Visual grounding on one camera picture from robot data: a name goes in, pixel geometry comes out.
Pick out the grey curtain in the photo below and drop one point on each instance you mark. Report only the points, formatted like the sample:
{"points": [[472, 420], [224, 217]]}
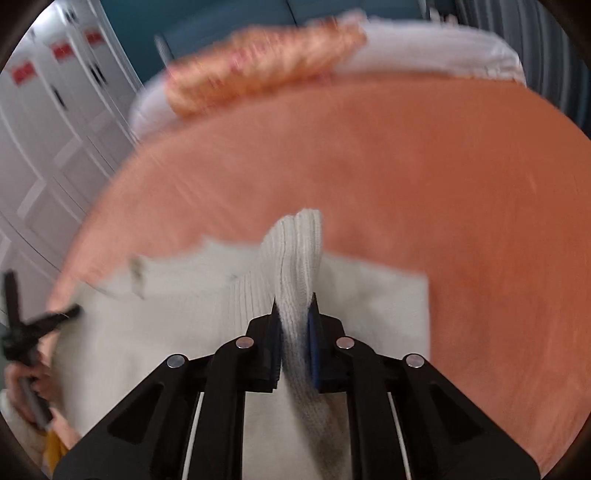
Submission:
{"points": [[553, 67]]}

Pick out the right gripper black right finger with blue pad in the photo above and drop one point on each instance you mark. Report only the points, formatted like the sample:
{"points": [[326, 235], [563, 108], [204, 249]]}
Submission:
{"points": [[406, 419]]}

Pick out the white knit cherry cardigan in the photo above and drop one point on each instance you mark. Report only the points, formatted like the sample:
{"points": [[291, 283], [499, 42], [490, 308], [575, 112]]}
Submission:
{"points": [[195, 303]]}

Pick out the orange floral satin pillow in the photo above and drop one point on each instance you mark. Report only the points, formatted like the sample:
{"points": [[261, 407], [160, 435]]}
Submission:
{"points": [[257, 60]]}

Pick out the person's left hand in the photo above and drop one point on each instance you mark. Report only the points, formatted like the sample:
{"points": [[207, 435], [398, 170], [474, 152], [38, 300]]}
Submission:
{"points": [[43, 384]]}

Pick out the teal upholstered headboard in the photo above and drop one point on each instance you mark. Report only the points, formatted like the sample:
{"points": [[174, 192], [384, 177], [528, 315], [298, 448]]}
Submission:
{"points": [[152, 31]]}

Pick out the orange bedspread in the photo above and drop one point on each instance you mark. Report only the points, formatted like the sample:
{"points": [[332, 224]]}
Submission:
{"points": [[482, 185]]}

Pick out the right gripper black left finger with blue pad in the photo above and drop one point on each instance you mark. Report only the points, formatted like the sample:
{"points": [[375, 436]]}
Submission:
{"points": [[185, 419]]}

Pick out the white wardrobe with red decorations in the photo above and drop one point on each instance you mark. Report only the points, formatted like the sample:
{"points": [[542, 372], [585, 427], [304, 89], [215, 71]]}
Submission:
{"points": [[66, 92]]}

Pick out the white pillow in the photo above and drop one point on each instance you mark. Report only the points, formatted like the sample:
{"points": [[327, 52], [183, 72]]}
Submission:
{"points": [[400, 47]]}

